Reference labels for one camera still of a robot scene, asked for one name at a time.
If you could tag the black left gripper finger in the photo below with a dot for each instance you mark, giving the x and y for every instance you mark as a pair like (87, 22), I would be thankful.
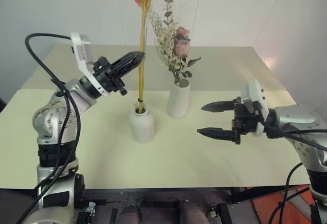
(127, 57)
(131, 66)

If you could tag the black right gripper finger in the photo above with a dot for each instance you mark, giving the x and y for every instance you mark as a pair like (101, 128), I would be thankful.
(219, 106)
(219, 133)

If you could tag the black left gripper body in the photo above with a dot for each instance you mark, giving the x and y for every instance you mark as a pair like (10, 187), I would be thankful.
(108, 78)

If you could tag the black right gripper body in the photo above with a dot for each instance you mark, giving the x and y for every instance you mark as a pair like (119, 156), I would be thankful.
(244, 121)

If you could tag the yellow-stemmed red flower bouquet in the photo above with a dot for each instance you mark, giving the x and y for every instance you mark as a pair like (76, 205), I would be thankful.
(142, 42)

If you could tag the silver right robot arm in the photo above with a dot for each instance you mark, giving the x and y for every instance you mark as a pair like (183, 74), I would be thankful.
(293, 117)

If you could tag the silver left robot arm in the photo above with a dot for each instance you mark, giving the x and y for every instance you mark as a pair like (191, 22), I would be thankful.
(51, 121)

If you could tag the white cylinder vase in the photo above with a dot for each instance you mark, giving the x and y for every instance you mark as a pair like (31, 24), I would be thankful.
(178, 101)

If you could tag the dried pink rose bouquet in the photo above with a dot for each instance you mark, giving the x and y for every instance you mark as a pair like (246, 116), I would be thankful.
(178, 47)

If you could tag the white rounded bottle vase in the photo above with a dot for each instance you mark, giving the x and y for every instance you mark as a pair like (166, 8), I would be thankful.
(142, 126)

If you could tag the orange panel under table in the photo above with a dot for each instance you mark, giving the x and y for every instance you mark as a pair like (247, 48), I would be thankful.
(268, 208)

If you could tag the black object at room edge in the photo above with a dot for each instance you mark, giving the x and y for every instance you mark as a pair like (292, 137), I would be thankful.
(2, 105)

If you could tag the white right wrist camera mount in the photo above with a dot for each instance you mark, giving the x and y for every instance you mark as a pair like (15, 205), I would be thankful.
(256, 93)

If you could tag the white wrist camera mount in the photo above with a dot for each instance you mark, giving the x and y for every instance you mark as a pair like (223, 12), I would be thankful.
(83, 52)
(256, 93)

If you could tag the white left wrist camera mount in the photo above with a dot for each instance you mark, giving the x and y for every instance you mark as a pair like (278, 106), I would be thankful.
(83, 52)

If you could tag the black metal frame bar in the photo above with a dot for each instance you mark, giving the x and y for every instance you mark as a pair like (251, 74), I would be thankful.
(242, 196)

